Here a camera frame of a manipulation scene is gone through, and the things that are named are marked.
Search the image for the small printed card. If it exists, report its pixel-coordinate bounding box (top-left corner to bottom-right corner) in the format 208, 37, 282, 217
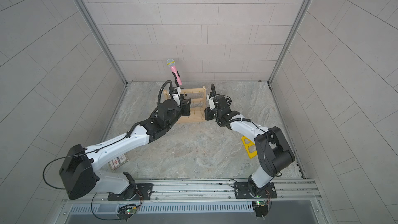
108, 153, 129, 171

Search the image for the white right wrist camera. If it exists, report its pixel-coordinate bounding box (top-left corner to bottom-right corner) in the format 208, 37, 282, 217
207, 96, 215, 110

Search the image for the black microphone stand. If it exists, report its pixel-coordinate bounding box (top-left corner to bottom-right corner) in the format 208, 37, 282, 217
172, 71, 182, 87

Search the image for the aluminium corner frame post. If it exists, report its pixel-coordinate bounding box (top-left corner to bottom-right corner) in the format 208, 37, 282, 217
267, 0, 312, 89
73, 0, 128, 86

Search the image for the pink toy microphone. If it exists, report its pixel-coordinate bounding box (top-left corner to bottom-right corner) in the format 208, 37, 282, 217
166, 59, 178, 72

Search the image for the aluminium corner frame post right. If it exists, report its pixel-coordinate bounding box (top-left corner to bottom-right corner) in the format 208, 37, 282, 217
267, 0, 312, 89

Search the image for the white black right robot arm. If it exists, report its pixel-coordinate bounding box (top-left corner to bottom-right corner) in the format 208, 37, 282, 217
205, 84, 295, 198

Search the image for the aluminium corner frame post left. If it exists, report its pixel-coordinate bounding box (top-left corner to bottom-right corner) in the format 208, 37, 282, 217
73, 0, 128, 86

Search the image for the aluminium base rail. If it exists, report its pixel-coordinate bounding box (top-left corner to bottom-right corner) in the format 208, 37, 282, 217
61, 178, 321, 218

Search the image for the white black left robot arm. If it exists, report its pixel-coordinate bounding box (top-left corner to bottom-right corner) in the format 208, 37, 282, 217
59, 78, 191, 200

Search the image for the wooden jewelry display stand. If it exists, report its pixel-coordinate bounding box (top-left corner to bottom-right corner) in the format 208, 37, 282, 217
177, 87, 207, 124

